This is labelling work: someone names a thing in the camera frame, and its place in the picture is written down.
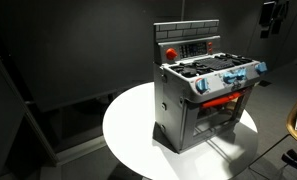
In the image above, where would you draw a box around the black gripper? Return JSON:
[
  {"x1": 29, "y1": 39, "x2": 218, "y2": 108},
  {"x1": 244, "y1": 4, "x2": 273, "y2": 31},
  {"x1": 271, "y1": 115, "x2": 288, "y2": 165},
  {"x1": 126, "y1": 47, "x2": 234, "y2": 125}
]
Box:
[{"x1": 258, "y1": 0, "x2": 291, "y2": 39}]

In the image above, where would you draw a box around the black stove keypad display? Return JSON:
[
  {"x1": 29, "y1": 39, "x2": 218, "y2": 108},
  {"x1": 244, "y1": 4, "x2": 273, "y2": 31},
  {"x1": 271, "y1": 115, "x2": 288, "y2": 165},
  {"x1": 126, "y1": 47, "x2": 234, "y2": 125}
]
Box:
[{"x1": 179, "y1": 42, "x2": 208, "y2": 59}]

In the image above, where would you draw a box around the red round stove knob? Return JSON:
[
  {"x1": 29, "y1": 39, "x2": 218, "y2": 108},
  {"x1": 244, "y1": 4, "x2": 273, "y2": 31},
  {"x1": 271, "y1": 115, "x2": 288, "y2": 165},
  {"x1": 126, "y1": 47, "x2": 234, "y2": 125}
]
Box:
[{"x1": 165, "y1": 47, "x2": 179, "y2": 61}]

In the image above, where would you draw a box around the grey toy kitchen stove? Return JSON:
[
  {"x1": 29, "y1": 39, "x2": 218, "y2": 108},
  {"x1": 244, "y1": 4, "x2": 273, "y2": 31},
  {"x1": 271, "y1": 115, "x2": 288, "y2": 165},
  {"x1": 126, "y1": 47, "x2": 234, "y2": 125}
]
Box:
[{"x1": 152, "y1": 19, "x2": 269, "y2": 154}]

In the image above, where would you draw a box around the grey oven door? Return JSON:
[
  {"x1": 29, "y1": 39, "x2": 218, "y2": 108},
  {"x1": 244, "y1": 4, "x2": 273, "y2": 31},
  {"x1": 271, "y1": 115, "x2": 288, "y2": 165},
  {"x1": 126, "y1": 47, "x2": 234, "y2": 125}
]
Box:
[{"x1": 182, "y1": 87, "x2": 253, "y2": 153}]

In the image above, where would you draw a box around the small black floor object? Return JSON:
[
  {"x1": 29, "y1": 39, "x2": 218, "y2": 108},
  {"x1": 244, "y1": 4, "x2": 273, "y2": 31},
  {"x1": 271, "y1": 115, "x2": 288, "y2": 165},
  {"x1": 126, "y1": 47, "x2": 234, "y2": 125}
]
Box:
[{"x1": 258, "y1": 79, "x2": 273, "y2": 88}]

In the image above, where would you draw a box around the wooden chair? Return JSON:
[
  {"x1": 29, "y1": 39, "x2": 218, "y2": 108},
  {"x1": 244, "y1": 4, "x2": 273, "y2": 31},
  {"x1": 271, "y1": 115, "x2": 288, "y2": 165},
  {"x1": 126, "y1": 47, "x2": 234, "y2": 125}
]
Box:
[{"x1": 285, "y1": 96, "x2": 297, "y2": 150}]

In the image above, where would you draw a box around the orange oven door handle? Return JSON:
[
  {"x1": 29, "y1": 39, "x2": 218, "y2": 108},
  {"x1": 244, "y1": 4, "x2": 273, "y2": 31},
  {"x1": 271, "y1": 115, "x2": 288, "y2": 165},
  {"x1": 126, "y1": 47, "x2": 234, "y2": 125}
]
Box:
[{"x1": 201, "y1": 90, "x2": 249, "y2": 110}]

